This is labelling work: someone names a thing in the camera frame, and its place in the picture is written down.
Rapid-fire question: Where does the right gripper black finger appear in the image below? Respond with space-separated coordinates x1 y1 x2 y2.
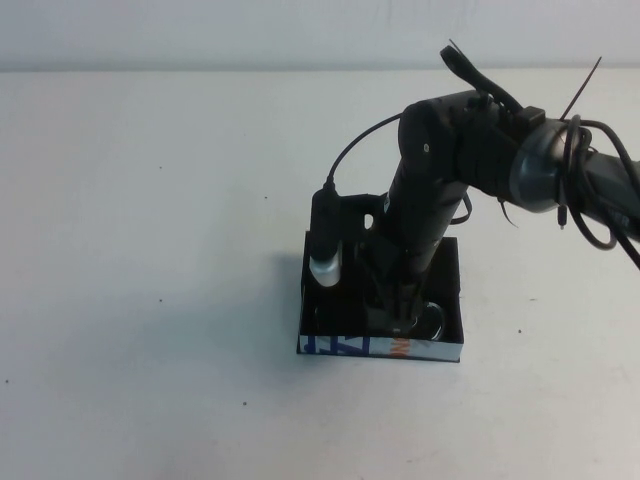
364 298 402 335
399 284 427 335

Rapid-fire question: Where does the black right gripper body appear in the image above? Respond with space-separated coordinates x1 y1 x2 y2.
355 233 442 305

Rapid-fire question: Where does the black open glasses case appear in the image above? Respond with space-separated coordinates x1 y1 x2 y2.
294 230 465 364

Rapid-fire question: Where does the black zip tie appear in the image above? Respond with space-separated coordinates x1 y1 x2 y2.
560 56 604 122

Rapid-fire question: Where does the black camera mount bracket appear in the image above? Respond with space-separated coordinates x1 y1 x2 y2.
309 192 392 247

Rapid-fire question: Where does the black silver-tipped wrist camera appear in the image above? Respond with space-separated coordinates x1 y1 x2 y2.
306 186 344 290

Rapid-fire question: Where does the thin black camera cable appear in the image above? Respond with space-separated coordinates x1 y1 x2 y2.
326 111 406 192

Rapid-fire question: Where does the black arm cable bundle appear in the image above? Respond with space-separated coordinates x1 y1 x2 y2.
438 43 640 274

